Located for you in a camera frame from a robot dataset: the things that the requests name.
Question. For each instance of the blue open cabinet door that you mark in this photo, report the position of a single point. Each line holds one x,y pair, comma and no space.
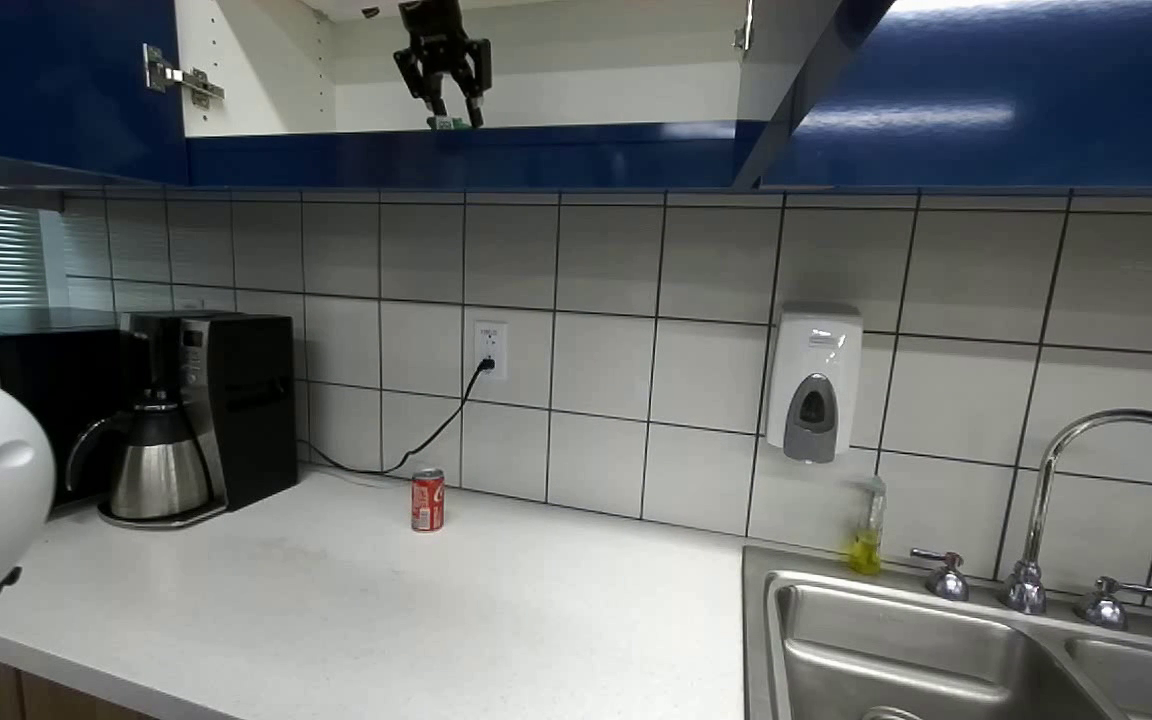
790,56

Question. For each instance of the red soda can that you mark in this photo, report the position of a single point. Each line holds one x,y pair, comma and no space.
429,502

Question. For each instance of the black microwave oven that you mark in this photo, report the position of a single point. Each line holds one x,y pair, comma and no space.
65,365

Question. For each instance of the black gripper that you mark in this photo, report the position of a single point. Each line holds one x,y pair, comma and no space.
436,40

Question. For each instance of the yellow dish soap bottle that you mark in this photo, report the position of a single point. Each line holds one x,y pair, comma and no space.
863,551

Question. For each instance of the steel coffee carafe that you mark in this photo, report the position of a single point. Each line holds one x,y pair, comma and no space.
162,473

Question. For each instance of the stainless steel double sink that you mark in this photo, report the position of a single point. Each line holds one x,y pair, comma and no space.
830,646

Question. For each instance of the white soap dispenser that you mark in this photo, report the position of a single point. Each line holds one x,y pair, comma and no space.
812,387

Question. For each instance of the blue upper cabinet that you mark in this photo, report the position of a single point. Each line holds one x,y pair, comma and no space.
642,92

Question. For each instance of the steel black coffee maker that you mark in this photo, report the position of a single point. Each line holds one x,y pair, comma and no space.
233,377

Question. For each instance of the white wall outlet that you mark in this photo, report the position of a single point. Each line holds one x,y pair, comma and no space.
493,349

